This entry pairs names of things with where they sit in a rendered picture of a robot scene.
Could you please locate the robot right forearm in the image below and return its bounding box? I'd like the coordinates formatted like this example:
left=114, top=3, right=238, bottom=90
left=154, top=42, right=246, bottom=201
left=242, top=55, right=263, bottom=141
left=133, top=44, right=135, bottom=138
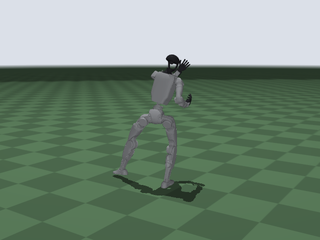
left=178, top=96, right=190, bottom=108

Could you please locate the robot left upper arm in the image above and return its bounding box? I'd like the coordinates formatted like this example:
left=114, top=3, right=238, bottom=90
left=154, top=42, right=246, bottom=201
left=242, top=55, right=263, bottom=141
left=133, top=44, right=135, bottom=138
left=151, top=70, right=158, bottom=80

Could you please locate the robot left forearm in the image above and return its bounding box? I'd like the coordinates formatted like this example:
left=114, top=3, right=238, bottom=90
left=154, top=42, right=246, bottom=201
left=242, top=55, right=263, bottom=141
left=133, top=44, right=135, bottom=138
left=173, top=71, right=180, bottom=77

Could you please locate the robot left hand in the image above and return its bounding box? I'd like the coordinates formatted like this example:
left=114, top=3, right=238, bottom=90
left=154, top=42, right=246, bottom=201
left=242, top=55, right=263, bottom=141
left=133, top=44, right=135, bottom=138
left=174, top=59, right=190, bottom=76

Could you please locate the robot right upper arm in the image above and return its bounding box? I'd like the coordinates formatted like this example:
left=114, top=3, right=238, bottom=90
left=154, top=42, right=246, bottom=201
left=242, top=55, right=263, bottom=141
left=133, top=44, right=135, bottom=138
left=174, top=77, right=184, bottom=104

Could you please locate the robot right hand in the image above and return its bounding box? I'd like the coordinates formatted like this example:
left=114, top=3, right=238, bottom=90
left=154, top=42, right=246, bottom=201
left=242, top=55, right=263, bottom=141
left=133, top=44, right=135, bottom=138
left=185, top=94, right=192, bottom=105

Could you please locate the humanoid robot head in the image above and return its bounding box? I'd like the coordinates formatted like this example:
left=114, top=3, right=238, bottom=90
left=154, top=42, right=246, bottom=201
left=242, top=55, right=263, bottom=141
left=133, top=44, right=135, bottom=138
left=162, top=54, right=180, bottom=75

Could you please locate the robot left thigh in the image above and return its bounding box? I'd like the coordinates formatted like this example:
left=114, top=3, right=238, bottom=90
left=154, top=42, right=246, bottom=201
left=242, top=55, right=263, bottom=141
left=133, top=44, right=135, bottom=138
left=128, top=114, right=149, bottom=150

